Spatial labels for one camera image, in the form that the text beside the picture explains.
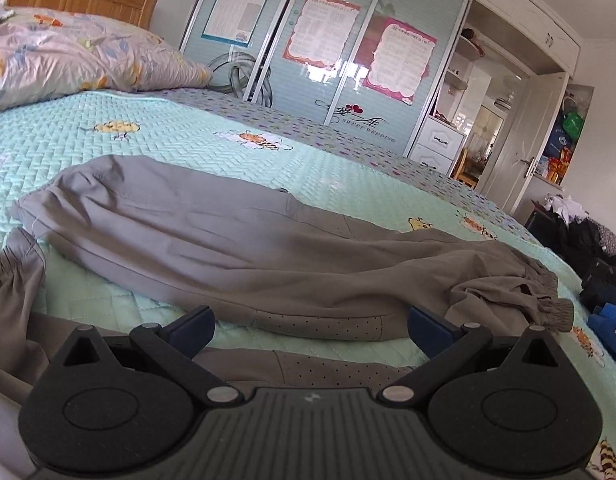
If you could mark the white sliding door wardrobe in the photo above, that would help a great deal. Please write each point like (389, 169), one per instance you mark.
(288, 90)

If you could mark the blue bag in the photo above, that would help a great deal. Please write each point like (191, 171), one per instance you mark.
(557, 142)

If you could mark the white drawer unit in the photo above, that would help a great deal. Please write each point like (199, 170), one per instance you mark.
(437, 142)

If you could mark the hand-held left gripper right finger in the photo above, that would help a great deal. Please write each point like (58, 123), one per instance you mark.
(427, 330)

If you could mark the blue bordered wall chart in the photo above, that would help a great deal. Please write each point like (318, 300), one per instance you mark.
(238, 7)

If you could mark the bee print quilted bedspread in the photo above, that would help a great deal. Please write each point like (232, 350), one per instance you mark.
(138, 170)

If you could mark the red snack packets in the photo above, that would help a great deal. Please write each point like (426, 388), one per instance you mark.
(560, 167)

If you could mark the pile of dark clothes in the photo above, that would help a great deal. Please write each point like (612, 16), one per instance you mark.
(582, 250)

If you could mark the pink bordered wall poster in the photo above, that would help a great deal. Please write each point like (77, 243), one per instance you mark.
(400, 60)
(320, 27)

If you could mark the wooden chair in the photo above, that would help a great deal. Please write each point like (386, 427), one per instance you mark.
(467, 170)

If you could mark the green bag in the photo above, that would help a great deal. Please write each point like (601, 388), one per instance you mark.
(573, 125)

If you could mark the grey pants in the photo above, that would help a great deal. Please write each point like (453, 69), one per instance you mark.
(213, 240)

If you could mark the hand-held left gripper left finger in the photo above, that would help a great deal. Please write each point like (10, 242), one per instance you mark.
(193, 330)

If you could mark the sliding-door wardrobe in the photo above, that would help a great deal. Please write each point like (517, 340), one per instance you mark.
(525, 145)

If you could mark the blue garment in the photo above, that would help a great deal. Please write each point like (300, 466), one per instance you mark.
(610, 327)

